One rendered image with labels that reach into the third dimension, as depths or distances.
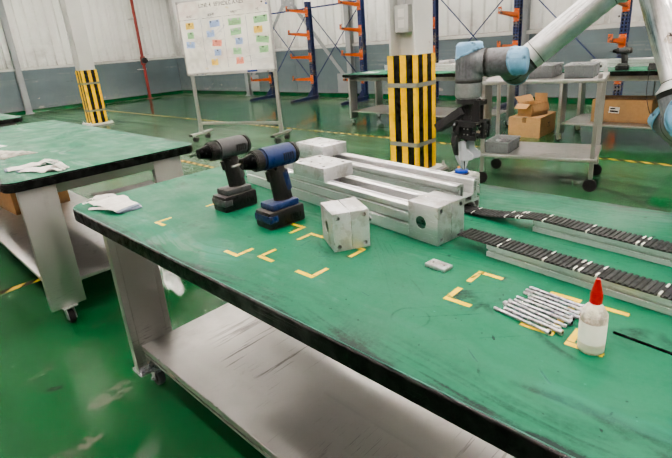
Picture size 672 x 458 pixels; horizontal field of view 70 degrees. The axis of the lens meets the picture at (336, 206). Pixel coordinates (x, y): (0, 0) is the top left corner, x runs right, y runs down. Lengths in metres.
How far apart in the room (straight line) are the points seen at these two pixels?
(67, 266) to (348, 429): 1.71
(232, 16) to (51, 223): 4.88
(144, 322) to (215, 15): 5.64
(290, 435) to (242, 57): 5.94
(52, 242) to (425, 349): 2.13
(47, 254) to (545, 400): 2.32
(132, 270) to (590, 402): 1.54
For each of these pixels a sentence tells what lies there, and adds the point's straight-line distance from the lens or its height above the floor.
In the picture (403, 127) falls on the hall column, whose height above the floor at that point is 0.46.
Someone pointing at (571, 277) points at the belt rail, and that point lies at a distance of 1.02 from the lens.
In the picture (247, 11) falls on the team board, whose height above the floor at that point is 1.72.
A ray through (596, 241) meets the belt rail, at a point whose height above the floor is 0.79.
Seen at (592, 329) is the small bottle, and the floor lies 0.82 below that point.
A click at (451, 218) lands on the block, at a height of 0.83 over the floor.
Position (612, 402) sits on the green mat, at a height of 0.78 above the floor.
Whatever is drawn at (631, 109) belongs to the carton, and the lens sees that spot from 6.01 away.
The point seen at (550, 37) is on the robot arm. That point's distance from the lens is 1.52.
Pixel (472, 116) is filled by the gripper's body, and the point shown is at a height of 1.02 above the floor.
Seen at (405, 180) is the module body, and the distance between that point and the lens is 1.44.
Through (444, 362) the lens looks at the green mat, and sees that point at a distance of 0.77.
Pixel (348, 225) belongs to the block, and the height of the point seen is 0.84.
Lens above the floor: 1.24
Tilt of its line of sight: 19 degrees down
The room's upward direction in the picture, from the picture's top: 4 degrees counter-clockwise
